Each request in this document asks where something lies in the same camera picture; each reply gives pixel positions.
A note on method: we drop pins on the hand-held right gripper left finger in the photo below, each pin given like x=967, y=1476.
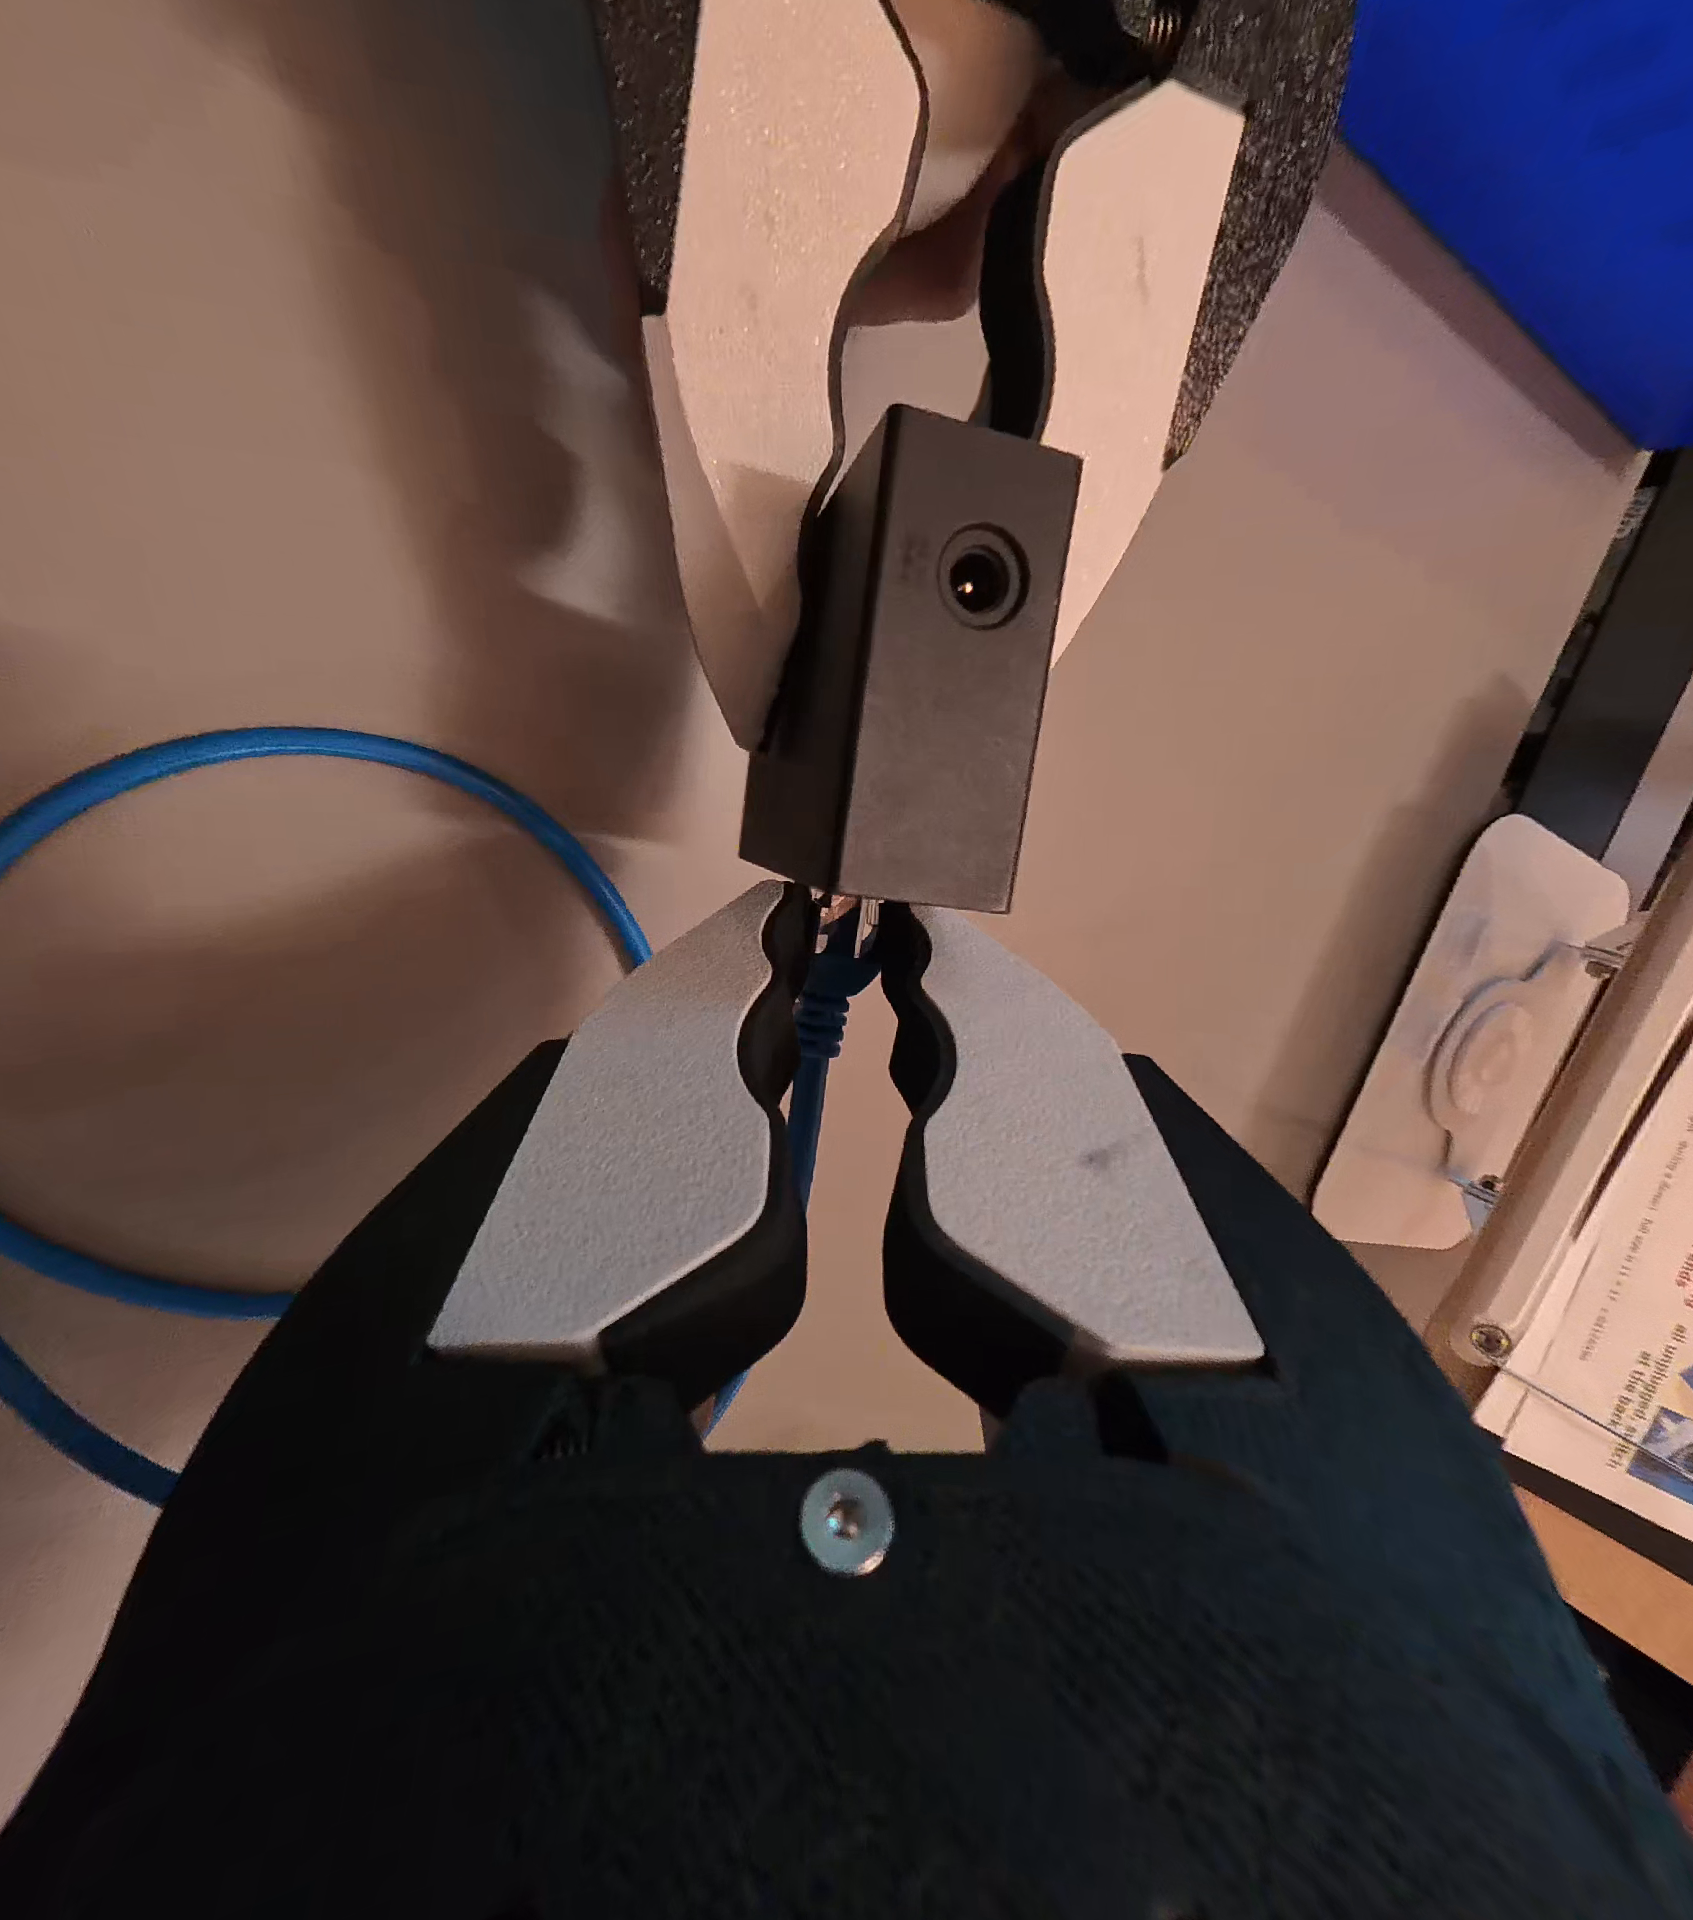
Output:
x=636, y=1154

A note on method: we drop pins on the instruction sheet on stand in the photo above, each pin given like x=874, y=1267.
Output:
x=1476, y=1050

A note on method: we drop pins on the blue plastic bin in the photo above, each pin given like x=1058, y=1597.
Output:
x=1581, y=195

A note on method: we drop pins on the black ethernet switch box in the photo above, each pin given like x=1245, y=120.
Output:
x=938, y=721

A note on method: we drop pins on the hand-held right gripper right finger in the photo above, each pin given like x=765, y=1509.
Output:
x=1072, y=1185

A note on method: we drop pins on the printed instruction sheets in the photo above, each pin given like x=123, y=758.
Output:
x=1685, y=1274

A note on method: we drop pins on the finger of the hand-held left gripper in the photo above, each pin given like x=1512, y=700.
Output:
x=771, y=224
x=1131, y=300

